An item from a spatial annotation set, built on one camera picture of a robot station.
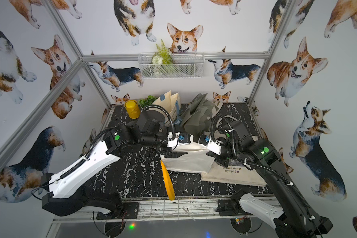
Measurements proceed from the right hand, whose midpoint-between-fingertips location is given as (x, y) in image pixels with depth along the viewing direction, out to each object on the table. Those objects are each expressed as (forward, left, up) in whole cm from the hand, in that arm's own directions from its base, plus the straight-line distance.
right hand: (208, 149), depth 63 cm
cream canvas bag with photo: (0, -18, -29) cm, 34 cm away
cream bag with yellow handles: (0, +5, -10) cm, 11 cm away
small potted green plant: (+44, +37, -13) cm, 59 cm away
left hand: (+1, +9, +7) cm, 11 cm away
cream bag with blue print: (+40, +20, -11) cm, 46 cm away
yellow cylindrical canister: (+43, +49, -19) cm, 68 cm away
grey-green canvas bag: (+23, +4, -8) cm, 25 cm away
